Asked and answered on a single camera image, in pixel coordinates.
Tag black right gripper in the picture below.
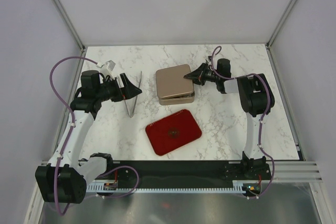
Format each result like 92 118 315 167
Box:
184 63 220 87

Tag white slotted cable duct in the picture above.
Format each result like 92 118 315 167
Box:
86 180 244 193

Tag aluminium frame post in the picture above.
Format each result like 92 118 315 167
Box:
266 0 316 49
52 0 86 52

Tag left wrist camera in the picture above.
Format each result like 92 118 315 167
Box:
100 60 116 78

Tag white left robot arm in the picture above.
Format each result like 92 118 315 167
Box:
35 70 142 204

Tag red rectangular tray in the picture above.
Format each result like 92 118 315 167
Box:
145 109 202 156

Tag right aluminium frame post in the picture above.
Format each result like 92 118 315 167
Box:
266 0 316 49

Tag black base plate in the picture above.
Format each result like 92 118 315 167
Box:
99 161 271 189

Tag left aluminium frame post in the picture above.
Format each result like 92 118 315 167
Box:
52 0 86 52

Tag metal tongs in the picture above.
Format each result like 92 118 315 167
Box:
124 71 143 118

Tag gold square tin box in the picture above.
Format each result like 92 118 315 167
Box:
159 92 195 105

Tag gold tin lid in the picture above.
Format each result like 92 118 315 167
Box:
155 64 194 100

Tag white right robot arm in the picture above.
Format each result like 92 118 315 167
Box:
145 59 275 179

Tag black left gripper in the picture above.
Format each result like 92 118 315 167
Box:
96 73 141 103

